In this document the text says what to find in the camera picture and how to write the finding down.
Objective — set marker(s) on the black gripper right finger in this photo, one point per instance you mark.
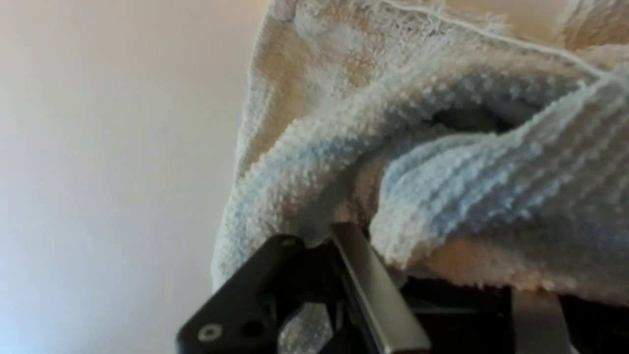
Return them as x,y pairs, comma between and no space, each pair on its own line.
444,322

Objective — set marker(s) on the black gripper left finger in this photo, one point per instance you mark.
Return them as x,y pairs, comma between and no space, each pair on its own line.
251,312

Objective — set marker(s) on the white towel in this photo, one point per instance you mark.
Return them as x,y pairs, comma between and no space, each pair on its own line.
465,150

